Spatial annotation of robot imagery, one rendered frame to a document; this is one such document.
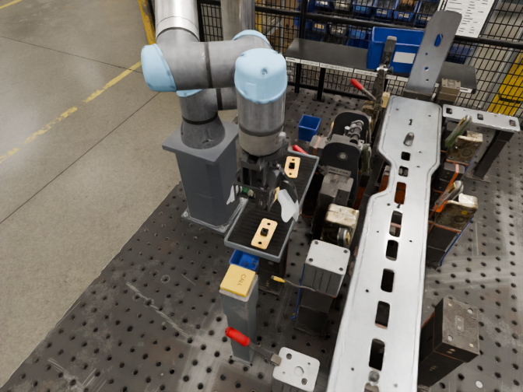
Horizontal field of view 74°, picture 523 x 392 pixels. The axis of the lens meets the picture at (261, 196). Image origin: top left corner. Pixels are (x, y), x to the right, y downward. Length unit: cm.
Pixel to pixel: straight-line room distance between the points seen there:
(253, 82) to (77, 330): 107
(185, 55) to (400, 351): 78
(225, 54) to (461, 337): 80
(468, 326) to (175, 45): 87
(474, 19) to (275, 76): 153
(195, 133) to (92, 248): 148
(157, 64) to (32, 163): 271
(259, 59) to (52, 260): 216
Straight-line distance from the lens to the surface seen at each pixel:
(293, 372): 82
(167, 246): 142
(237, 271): 79
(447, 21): 165
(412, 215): 118
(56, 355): 136
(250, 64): 51
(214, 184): 124
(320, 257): 88
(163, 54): 62
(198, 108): 109
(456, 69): 197
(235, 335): 76
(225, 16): 99
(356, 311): 95
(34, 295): 242
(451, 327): 98
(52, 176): 306
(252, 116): 54
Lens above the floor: 184
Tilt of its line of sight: 48 degrees down
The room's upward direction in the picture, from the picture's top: straight up
